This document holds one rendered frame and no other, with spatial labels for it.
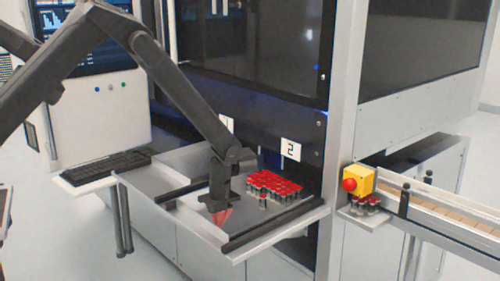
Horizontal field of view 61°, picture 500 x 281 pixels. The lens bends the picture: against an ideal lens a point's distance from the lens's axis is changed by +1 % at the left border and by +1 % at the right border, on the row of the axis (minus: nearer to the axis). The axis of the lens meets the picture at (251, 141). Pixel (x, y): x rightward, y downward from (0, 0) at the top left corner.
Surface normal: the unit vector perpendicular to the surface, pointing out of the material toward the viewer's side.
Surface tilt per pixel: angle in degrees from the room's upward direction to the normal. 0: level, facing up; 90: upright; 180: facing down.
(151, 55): 102
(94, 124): 90
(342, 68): 90
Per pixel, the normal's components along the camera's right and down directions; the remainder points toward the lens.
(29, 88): 0.51, 0.47
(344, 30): -0.74, 0.24
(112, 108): 0.72, 0.26
